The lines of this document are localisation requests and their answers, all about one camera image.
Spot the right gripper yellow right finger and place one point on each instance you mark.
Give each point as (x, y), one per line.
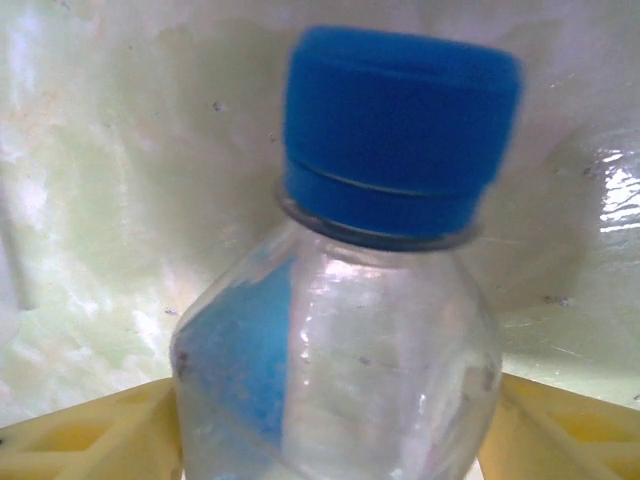
(575, 440)

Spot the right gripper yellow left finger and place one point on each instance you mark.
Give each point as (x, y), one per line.
(75, 450)

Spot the clear bottle blue strip label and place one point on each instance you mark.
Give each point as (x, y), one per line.
(400, 125)

